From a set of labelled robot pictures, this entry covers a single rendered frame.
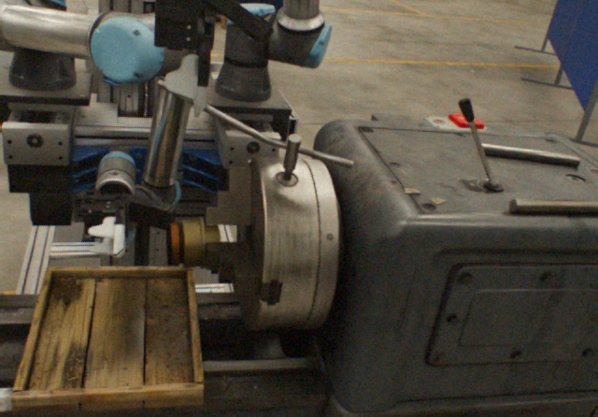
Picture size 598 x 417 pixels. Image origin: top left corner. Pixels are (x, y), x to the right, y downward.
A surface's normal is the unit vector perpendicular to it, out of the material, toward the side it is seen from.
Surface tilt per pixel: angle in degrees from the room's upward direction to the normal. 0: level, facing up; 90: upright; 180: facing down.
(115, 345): 0
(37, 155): 90
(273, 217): 42
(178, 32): 79
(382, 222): 49
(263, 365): 57
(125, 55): 89
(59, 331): 0
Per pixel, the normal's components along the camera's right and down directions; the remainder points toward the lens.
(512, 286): 0.20, 0.46
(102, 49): -0.35, 0.37
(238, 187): 0.25, -0.06
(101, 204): 0.12, -0.89
